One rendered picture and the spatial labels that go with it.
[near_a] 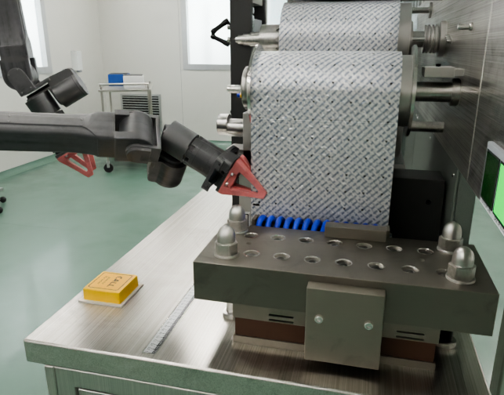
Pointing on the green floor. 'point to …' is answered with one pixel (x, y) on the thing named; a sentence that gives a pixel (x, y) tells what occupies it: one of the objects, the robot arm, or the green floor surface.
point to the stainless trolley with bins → (132, 83)
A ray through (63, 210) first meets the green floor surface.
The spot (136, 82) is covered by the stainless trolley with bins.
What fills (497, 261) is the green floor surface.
